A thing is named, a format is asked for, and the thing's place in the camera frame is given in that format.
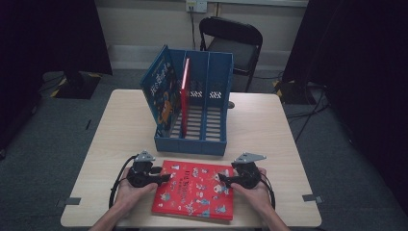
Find black wall socket cable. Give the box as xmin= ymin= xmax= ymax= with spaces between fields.
xmin=190 ymin=9 xmax=197 ymax=51

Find person's right hand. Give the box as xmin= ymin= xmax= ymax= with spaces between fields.
xmin=230 ymin=167 xmax=273 ymax=217

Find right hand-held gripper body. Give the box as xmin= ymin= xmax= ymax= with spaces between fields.
xmin=230 ymin=152 xmax=268 ymax=191

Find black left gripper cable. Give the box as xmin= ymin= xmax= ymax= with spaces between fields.
xmin=109 ymin=154 xmax=140 ymax=210

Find blue plastic file rack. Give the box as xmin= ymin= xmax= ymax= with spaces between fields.
xmin=153 ymin=48 xmax=235 ymax=157

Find blue picture book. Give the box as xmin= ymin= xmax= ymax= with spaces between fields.
xmin=140 ymin=44 xmax=183 ymax=136

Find person's left hand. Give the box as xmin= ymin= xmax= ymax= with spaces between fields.
xmin=115 ymin=167 xmax=160 ymax=217

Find black curtain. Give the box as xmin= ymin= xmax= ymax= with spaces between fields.
xmin=282 ymin=0 xmax=408 ymax=213
xmin=0 ymin=0 xmax=114 ymax=152

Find black folding chair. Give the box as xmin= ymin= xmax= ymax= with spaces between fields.
xmin=198 ymin=16 xmax=264 ymax=93

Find red picture book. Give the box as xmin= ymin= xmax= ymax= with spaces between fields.
xmin=180 ymin=57 xmax=191 ymax=140
xmin=151 ymin=159 xmax=235 ymax=221

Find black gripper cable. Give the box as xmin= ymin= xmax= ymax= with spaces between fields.
xmin=109 ymin=154 xmax=140 ymax=210
xmin=259 ymin=174 xmax=277 ymax=210

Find black floor cables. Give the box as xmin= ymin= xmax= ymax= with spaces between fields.
xmin=285 ymin=86 xmax=331 ymax=143

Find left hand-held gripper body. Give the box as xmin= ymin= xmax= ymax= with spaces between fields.
xmin=126 ymin=149 xmax=162 ymax=190

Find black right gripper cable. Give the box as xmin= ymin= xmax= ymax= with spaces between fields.
xmin=259 ymin=174 xmax=277 ymax=210

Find white wall socket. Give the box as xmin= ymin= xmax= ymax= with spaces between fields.
xmin=186 ymin=0 xmax=208 ymax=13

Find black stand base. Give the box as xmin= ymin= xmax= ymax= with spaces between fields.
xmin=49 ymin=65 xmax=103 ymax=100
xmin=272 ymin=79 xmax=325 ymax=105

